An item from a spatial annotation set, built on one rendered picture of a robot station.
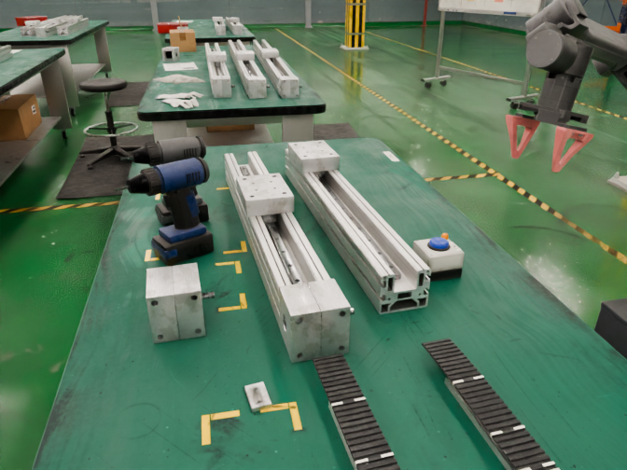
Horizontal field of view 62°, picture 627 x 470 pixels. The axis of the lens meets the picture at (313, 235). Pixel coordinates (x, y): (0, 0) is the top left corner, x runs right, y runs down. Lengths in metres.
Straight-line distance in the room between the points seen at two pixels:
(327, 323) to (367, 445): 0.22
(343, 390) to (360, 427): 0.07
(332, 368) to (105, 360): 0.38
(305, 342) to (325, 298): 0.08
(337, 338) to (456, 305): 0.28
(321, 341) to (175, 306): 0.25
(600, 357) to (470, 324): 0.21
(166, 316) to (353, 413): 0.37
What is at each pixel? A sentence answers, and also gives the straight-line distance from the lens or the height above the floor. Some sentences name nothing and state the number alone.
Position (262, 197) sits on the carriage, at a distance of 1.19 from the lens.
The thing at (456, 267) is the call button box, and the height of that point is 0.81.
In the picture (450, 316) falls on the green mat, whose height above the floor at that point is 0.78.
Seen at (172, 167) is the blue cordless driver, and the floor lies 0.99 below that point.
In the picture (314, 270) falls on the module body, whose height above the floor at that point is 0.86.
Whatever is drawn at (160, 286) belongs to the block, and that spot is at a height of 0.87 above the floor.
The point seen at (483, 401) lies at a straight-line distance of 0.81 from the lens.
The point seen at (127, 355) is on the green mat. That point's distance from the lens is 0.96.
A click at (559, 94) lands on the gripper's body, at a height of 1.18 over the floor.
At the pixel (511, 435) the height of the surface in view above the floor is 0.81.
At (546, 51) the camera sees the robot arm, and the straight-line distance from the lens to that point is 0.92.
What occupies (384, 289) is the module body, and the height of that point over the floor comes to 0.83.
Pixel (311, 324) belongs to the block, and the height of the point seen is 0.85.
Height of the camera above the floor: 1.35
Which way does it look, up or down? 27 degrees down
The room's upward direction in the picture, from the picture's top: straight up
